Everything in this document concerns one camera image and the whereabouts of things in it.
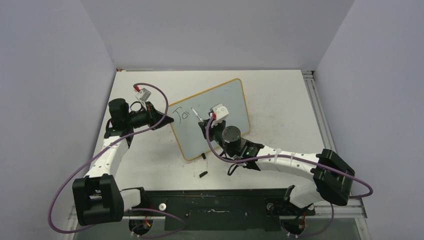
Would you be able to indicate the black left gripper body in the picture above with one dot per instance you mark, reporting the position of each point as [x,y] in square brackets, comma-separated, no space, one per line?
[138,119]

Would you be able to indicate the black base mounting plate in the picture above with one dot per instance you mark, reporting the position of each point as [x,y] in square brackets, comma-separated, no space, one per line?
[225,224]

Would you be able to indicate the yellow framed whiteboard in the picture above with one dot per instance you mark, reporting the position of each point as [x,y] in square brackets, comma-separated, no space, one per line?
[185,127]

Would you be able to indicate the aluminium front frame rail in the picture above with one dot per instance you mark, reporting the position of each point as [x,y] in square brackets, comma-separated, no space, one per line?
[74,207]

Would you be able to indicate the aluminium right side rail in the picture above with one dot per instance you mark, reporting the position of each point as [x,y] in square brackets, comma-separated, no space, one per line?
[324,128]

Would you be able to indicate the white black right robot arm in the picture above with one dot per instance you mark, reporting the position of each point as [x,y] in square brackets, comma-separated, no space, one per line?
[328,175]

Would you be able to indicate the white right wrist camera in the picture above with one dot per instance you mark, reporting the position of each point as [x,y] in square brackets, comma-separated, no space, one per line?
[220,112]

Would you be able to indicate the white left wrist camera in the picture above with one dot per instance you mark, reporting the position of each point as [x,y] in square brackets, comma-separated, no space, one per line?
[142,95]

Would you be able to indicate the black white marker pen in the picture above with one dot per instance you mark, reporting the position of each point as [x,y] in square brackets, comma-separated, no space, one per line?
[197,115]

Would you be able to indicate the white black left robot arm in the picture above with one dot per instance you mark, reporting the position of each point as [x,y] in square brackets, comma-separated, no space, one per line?
[97,197]

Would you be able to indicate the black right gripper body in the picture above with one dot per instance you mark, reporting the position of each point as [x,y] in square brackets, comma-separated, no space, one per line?
[218,137]

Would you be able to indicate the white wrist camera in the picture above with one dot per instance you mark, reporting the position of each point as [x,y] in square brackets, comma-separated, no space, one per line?
[142,95]
[220,112]

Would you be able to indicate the black marker cap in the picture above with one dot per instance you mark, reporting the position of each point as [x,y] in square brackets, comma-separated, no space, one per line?
[203,174]

